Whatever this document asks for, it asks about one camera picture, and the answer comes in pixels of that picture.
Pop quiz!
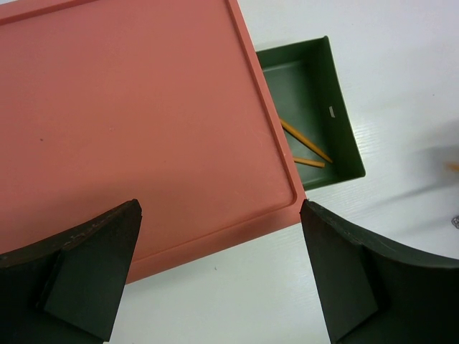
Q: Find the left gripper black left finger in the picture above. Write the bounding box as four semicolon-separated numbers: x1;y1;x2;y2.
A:
1;199;142;343

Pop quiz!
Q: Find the orange plastic spoon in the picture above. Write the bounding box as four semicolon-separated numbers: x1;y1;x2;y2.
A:
280;118;333;163

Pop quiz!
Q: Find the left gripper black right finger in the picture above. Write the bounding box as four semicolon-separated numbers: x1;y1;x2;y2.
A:
301;200;458;343

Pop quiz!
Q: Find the green bottom drawer box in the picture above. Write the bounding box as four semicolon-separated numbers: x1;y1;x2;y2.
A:
257;37;366;191

